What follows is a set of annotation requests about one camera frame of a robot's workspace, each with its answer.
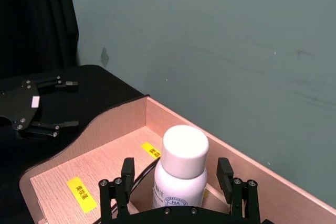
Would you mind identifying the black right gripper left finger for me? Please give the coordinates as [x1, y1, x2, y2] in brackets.
[98, 157, 137, 224]

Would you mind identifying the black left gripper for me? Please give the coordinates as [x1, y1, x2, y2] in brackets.
[0, 76, 80, 141]

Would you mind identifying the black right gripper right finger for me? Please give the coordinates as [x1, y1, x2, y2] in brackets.
[216, 157, 261, 221]

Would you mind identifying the shallow light brown tray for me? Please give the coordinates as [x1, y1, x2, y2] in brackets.
[19, 94, 336, 224]

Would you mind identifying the small yellow label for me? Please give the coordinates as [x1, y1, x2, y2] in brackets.
[140, 142, 162, 159]

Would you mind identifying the large yellow label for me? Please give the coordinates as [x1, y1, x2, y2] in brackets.
[66, 176, 99, 213]

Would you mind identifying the white plastic bottle with cap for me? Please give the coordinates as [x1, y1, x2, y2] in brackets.
[152, 125, 210, 209]

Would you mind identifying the black table cloth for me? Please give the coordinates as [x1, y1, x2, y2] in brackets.
[0, 64, 151, 224]

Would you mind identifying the black curtain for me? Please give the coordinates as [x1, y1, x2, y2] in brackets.
[0, 0, 80, 72]

